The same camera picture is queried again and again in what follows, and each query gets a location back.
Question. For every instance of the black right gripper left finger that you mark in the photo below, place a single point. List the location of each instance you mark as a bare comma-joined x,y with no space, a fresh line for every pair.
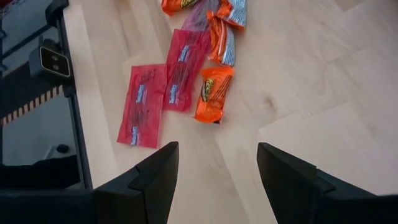
140,196

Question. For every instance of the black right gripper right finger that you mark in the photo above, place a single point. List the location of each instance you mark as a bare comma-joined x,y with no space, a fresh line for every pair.
289,193

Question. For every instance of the small black floor object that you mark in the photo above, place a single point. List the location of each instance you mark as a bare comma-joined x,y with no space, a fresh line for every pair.
62,148

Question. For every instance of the orange Reese's packet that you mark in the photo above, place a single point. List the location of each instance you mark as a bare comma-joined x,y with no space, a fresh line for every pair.
234,12
220,42
178,4
213,95

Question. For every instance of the striped floor tape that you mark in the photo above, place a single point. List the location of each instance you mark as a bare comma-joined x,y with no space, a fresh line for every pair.
31,104

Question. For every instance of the pale pink Twizzlers packet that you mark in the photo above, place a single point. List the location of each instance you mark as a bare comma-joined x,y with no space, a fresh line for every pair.
199,17

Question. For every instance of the black aluminium table frame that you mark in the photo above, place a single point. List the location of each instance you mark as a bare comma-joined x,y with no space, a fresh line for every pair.
79,124

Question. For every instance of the black table-level camera box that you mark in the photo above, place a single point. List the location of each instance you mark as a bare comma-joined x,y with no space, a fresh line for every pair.
54,62

